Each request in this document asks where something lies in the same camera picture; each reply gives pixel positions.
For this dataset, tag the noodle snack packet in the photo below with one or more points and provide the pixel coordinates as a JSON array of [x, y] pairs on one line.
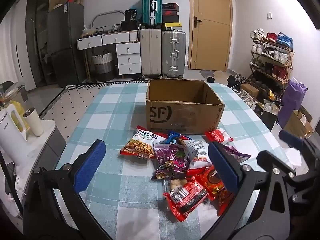
[[140, 146]]

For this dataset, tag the black paper bag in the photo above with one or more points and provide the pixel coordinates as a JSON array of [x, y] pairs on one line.
[[267, 117]]

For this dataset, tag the small cardboard carton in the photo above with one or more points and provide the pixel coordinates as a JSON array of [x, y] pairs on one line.
[[295, 125]]

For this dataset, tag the dotted floor rug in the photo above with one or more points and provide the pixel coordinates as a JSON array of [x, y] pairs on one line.
[[75, 102]]

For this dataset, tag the shoe rack with shoes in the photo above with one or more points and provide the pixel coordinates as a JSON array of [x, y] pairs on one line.
[[277, 55]]

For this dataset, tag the beige suitcase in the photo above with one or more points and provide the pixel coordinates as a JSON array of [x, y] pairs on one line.
[[150, 52]]

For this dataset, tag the blue cookie packet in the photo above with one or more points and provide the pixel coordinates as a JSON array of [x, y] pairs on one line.
[[172, 137]]

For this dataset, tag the teal suitcase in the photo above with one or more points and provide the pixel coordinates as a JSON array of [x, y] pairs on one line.
[[147, 7]]

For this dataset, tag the cream bread packet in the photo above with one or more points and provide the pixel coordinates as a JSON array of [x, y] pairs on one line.
[[176, 183]]

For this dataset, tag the white drawer desk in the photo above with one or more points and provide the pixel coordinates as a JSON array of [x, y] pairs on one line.
[[128, 60]]

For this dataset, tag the small purple snack packet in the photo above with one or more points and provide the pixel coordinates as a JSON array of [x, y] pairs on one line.
[[237, 155]]

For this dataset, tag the plain black shoe box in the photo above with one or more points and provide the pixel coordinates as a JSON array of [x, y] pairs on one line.
[[170, 19]]

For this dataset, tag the tall dark cabinet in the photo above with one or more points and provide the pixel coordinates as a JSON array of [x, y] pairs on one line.
[[40, 42]]

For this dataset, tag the red black snack packet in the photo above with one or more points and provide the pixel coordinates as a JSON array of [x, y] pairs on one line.
[[187, 198]]

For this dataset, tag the dark shoe box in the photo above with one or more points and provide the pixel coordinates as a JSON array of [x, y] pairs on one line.
[[170, 6]]

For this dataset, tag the grey refrigerator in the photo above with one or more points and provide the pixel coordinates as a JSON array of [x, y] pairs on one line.
[[66, 42]]

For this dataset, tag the wooden shoe rack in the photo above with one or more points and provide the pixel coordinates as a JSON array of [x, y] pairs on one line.
[[291, 55]]

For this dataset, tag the brown cardboard box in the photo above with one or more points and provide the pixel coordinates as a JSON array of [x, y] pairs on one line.
[[180, 115]]

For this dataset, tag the purple gift bag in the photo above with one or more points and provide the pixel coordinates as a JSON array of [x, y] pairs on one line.
[[291, 100]]

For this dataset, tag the arched silver mirror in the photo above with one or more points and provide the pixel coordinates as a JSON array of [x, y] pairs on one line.
[[107, 17]]

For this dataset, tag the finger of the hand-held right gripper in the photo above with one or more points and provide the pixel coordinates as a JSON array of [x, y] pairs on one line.
[[290, 138], [267, 158]]

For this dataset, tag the yellow black shoe box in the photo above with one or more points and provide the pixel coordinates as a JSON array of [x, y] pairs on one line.
[[172, 26]]

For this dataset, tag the red white candy packet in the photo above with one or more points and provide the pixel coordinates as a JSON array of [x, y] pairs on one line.
[[220, 136]]

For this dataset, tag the red chocolate pie packet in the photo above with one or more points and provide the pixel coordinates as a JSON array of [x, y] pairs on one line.
[[210, 180]]

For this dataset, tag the wooden door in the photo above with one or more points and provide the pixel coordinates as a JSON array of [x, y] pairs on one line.
[[212, 42]]

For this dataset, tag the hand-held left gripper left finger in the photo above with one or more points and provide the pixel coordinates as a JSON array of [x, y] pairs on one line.
[[90, 166]]

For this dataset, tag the purple cartoon snack packet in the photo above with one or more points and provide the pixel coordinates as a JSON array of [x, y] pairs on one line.
[[172, 161]]

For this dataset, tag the red logo shoe box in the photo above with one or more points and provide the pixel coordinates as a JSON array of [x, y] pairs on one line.
[[170, 12]]

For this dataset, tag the silver suitcase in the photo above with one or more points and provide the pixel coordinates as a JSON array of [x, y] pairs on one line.
[[173, 52]]

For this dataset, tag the clear bag of food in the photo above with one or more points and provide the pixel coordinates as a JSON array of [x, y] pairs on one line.
[[88, 32]]

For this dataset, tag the large white chip bag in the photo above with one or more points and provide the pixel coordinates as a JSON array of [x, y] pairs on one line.
[[197, 152]]

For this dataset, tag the woven laundry basket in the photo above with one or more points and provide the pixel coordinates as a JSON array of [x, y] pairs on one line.
[[102, 66]]

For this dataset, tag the grey side cabinet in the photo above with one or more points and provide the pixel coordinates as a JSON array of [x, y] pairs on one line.
[[47, 150]]

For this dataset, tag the cream tumbler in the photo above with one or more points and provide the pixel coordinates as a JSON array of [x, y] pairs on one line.
[[35, 125]]

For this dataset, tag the wooden stick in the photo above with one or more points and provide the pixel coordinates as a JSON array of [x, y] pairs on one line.
[[87, 65]]

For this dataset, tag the black printed bag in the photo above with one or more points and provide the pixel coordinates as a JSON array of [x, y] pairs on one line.
[[130, 15]]

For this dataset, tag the white electric kettle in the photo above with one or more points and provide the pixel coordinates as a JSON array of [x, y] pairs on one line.
[[11, 140]]

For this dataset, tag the pile of loose shoes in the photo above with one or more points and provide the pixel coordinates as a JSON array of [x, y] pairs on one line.
[[237, 81]]

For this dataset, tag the grey door mat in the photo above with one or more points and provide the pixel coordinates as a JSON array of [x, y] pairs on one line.
[[206, 73]]

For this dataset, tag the black storage box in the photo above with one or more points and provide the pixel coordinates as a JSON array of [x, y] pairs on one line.
[[130, 25]]

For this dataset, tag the red orange snack packet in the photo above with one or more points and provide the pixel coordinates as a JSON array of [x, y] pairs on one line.
[[223, 201]]

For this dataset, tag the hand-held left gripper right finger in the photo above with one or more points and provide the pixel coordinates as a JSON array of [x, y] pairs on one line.
[[222, 167]]

